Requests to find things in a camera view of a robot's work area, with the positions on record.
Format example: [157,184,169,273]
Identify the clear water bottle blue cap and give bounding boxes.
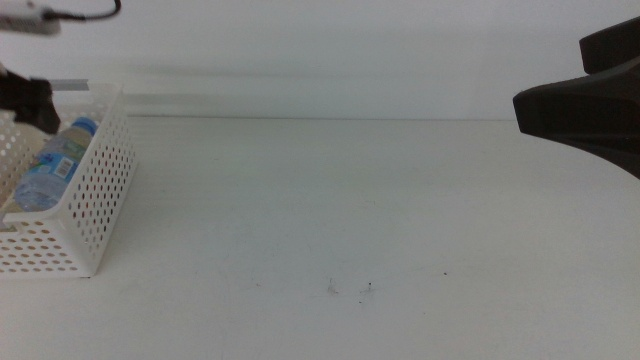
[13,116,99,213]

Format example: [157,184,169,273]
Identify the white perforated plastic basket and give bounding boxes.
[0,82,138,279]

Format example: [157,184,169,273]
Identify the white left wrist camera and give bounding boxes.
[0,1,62,37]

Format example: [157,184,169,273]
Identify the black braided camera cable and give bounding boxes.
[43,0,123,23]

